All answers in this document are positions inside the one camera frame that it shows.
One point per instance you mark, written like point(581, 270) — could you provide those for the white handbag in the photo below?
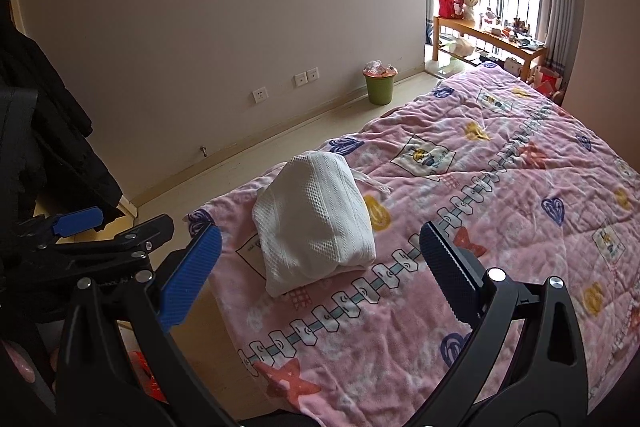
point(512, 66)

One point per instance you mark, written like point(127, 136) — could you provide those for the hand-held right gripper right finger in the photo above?
point(450, 272)

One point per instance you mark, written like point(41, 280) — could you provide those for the white knit zip hoodie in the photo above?
point(310, 222)

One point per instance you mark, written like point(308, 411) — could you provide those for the white plastic bag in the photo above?
point(460, 47)

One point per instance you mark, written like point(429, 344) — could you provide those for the clutter of cosmetic bottles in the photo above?
point(515, 32)

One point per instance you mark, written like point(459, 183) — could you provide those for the pink soft item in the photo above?
point(20, 362)

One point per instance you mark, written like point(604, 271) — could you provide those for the pink printed blanket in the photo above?
point(500, 207)

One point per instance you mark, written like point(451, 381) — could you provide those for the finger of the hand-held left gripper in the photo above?
point(150, 229)
point(77, 222)

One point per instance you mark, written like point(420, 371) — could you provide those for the white wall socket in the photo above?
point(260, 94)
point(301, 79)
point(312, 73)

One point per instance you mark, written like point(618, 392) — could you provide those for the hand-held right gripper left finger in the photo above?
point(192, 277)

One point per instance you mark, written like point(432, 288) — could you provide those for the red cartoon bag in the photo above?
point(450, 8)

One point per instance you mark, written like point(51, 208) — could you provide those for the black padded coat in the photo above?
point(55, 132)

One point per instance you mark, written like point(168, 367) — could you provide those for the green trash bin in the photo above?
point(380, 89)

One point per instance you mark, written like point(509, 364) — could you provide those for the wooden side table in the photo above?
point(475, 31)

